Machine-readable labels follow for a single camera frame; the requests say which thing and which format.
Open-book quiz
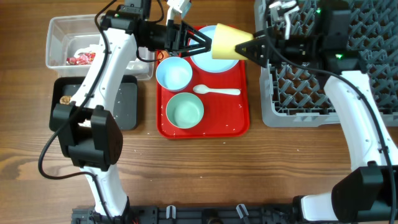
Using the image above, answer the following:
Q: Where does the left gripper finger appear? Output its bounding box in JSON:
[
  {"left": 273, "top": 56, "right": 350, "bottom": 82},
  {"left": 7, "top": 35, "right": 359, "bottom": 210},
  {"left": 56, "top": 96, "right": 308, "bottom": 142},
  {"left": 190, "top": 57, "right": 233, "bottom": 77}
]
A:
[
  {"left": 180, "top": 21, "right": 212, "bottom": 42},
  {"left": 178, "top": 42, "right": 211, "bottom": 57}
]

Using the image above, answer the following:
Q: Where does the light blue plate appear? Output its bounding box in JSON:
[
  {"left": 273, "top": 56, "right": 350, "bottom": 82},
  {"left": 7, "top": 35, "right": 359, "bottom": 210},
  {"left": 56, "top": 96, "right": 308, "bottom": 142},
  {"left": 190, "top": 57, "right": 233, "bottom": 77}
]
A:
[{"left": 189, "top": 25, "right": 239, "bottom": 73}]

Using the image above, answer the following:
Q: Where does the yellow plastic cup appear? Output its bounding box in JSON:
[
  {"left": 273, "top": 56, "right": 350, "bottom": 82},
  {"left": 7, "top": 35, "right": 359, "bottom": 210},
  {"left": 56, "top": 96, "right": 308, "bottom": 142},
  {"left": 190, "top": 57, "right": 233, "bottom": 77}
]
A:
[{"left": 211, "top": 23, "right": 254, "bottom": 60}]

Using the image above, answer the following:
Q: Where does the light blue bowl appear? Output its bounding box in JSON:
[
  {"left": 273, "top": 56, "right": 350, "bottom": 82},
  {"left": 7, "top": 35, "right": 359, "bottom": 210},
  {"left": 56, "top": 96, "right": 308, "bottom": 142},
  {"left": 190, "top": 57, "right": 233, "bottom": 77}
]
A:
[{"left": 155, "top": 57, "right": 193, "bottom": 91}]

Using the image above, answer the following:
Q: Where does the white plastic spoon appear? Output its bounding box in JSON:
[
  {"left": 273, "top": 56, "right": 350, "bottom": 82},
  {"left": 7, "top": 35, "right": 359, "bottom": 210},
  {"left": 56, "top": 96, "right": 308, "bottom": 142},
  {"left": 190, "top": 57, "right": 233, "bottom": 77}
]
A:
[{"left": 193, "top": 84, "right": 241, "bottom": 96}]

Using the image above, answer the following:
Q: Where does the pale green bowl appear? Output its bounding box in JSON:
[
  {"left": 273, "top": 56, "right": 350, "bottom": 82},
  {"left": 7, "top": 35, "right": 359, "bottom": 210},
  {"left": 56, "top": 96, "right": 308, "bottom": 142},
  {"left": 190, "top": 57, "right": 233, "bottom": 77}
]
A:
[{"left": 166, "top": 92, "right": 205, "bottom": 129}]

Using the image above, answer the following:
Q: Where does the red candy wrapper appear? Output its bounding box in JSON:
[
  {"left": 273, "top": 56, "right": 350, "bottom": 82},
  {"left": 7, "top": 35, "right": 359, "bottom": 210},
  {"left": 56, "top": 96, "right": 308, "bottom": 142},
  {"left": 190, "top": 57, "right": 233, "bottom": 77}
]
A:
[{"left": 66, "top": 52, "right": 96, "bottom": 65}]

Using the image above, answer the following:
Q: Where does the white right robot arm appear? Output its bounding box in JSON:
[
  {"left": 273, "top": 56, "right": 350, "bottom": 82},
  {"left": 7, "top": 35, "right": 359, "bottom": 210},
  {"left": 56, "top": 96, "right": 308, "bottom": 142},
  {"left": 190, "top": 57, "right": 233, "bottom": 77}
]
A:
[{"left": 264, "top": 1, "right": 397, "bottom": 223}]

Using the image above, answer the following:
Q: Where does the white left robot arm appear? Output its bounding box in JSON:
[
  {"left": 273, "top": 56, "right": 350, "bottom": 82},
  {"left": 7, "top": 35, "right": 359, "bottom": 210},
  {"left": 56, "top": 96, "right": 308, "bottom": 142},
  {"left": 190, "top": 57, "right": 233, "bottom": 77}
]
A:
[{"left": 52, "top": 1, "right": 252, "bottom": 223}]

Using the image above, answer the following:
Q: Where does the orange carrot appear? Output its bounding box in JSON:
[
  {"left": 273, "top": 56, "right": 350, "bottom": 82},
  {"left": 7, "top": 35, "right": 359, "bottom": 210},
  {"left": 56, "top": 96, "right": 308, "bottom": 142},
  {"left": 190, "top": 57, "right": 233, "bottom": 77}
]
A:
[{"left": 157, "top": 50, "right": 170, "bottom": 62}]

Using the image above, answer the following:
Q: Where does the red plastic tray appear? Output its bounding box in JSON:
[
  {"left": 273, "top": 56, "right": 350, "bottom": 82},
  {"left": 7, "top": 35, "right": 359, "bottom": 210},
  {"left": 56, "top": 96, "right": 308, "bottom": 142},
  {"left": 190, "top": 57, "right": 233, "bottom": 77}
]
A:
[{"left": 156, "top": 57, "right": 250, "bottom": 139}]

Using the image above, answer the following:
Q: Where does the black plastic tray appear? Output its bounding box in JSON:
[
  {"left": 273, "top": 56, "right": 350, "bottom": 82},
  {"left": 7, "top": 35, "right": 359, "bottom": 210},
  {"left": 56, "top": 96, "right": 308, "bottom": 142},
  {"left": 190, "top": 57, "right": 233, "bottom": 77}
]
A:
[{"left": 49, "top": 75, "right": 138, "bottom": 131}]

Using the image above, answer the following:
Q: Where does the clear plastic bin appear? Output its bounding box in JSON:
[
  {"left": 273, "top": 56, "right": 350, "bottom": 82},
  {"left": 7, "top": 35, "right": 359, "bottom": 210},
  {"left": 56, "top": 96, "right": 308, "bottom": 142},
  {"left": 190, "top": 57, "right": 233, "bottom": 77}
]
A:
[{"left": 45, "top": 14, "right": 154, "bottom": 80}]

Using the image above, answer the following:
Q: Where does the black mounting rail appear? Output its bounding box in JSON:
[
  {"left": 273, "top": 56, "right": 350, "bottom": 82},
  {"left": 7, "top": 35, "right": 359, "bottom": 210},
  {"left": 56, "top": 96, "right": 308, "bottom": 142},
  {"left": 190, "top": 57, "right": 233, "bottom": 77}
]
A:
[{"left": 71, "top": 203, "right": 348, "bottom": 224}]

